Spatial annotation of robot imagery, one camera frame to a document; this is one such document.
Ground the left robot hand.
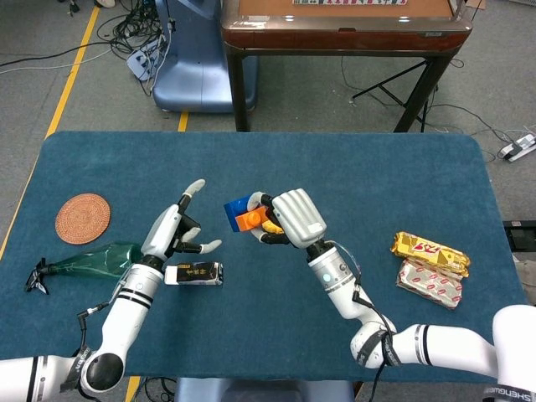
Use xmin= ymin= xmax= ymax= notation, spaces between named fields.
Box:
xmin=141 ymin=178 xmax=223 ymax=263

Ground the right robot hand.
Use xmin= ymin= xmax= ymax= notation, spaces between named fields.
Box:
xmin=246 ymin=188 xmax=328 ymax=250

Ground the orange toy block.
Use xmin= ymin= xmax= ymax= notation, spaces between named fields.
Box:
xmin=234 ymin=205 xmax=269 ymax=234

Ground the blue toy block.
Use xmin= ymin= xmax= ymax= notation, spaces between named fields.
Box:
xmin=224 ymin=194 xmax=263 ymax=231

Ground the black white carton box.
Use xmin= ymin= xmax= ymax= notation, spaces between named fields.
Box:
xmin=163 ymin=261 xmax=224 ymax=286

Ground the blue felt table cover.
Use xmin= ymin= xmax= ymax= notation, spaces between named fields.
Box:
xmin=0 ymin=130 xmax=531 ymax=384

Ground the round woven coaster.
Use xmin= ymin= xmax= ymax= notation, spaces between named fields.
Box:
xmin=54 ymin=193 xmax=112 ymax=246

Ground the gold snack packet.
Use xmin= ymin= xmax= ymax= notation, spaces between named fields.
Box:
xmin=390 ymin=230 xmax=472 ymax=278

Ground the silver red snack packet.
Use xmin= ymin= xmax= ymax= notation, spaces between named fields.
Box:
xmin=395 ymin=258 xmax=465 ymax=310

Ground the white power strip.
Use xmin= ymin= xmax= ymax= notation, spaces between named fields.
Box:
xmin=497 ymin=132 xmax=536 ymax=162
xmin=126 ymin=41 xmax=162 ymax=82

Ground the blue-grey robot torso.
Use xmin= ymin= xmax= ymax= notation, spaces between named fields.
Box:
xmin=173 ymin=376 xmax=357 ymax=402

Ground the brown mahjong table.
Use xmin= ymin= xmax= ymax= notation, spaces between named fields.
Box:
xmin=220 ymin=0 xmax=474 ymax=133

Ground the face-up mahjong tile row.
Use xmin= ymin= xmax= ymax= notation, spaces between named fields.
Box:
xmin=291 ymin=0 xmax=408 ymax=7

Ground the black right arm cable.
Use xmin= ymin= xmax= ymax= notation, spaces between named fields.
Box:
xmin=353 ymin=284 xmax=398 ymax=402

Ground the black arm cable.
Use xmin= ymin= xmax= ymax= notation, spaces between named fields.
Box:
xmin=76 ymin=288 xmax=125 ymax=361
xmin=353 ymin=284 xmax=398 ymax=402

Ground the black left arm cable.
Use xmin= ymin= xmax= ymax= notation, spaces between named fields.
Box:
xmin=76 ymin=288 xmax=125 ymax=361

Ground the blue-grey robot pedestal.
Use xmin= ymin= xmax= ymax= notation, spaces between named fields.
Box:
xmin=151 ymin=0 xmax=259 ymax=114

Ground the floor cable bundle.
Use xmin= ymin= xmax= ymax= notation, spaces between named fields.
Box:
xmin=98 ymin=0 xmax=173 ymax=97

